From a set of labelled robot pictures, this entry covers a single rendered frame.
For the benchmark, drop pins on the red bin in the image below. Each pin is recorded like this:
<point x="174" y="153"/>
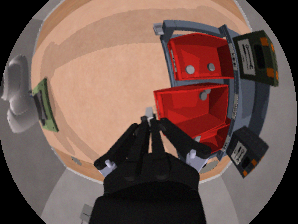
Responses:
<point x="198" y="50"/>
<point x="188" y="111"/>
<point x="216" y="137"/>

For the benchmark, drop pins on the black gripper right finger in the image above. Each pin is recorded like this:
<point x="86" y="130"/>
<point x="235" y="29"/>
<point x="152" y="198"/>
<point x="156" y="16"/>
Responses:
<point x="195" y="153"/>

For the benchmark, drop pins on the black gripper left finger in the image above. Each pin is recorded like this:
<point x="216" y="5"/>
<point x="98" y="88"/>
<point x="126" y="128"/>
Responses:
<point x="125" y="148"/>

